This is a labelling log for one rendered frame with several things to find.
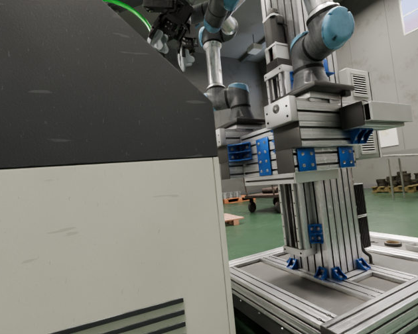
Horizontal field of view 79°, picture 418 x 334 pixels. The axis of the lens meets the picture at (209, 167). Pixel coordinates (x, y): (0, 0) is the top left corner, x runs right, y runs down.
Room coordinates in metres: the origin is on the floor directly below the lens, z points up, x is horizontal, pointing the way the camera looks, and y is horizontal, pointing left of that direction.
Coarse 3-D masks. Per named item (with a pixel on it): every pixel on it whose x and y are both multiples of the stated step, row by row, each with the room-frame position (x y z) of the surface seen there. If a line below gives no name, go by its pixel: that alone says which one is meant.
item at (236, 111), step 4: (240, 104) 1.39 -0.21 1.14; (244, 104) 1.39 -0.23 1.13; (248, 104) 1.41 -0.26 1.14; (232, 108) 1.42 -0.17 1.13; (236, 108) 1.40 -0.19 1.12; (240, 108) 1.39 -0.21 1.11; (244, 108) 1.39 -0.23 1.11; (248, 108) 1.40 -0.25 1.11; (232, 112) 1.42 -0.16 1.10; (236, 112) 1.39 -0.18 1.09; (240, 112) 1.39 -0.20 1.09; (244, 112) 1.38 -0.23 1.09; (248, 112) 1.39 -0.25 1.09; (232, 116) 1.41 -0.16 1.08; (236, 116) 1.39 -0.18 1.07; (240, 116) 1.39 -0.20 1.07; (244, 116) 1.37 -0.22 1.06; (248, 116) 1.38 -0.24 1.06; (252, 116) 1.40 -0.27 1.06
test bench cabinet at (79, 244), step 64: (0, 192) 0.53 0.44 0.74; (64, 192) 0.57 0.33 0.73; (128, 192) 0.62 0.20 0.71; (192, 192) 0.69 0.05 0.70; (0, 256) 0.53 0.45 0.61; (64, 256) 0.57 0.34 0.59; (128, 256) 0.62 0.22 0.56; (192, 256) 0.68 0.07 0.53; (0, 320) 0.52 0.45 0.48; (64, 320) 0.57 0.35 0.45; (128, 320) 0.62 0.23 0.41; (192, 320) 0.67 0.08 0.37
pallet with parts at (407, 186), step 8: (392, 176) 6.88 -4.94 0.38; (400, 176) 6.27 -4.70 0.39; (408, 176) 6.14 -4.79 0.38; (416, 176) 6.60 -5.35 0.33; (384, 184) 6.63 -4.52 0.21; (400, 184) 6.50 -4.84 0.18; (408, 184) 6.15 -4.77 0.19; (416, 184) 6.21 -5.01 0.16; (376, 192) 6.71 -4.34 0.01; (408, 192) 6.07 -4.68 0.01
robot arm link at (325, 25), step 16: (304, 0) 0.87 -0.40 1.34; (320, 0) 0.83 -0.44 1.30; (320, 16) 0.83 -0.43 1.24; (336, 16) 0.80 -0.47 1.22; (352, 16) 0.82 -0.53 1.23; (320, 32) 0.83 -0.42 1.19; (336, 32) 0.81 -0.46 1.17; (352, 32) 0.83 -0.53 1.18; (320, 48) 0.87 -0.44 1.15; (336, 48) 0.86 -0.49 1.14
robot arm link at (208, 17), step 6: (240, 0) 0.92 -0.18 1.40; (210, 12) 0.86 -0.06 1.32; (228, 12) 0.91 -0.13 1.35; (204, 18) 0.92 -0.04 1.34; (210, 18) 0.89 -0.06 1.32; (216, 18) 0.88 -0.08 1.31; (222, 18) 0.88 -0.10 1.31; (204, 24) 0.94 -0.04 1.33; (210, 24) 0.92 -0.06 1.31; (216, 24) 0.91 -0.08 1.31; (222, 24) 0.94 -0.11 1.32; (210, 30) 0.95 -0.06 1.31; (216, 30) 0.96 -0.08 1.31
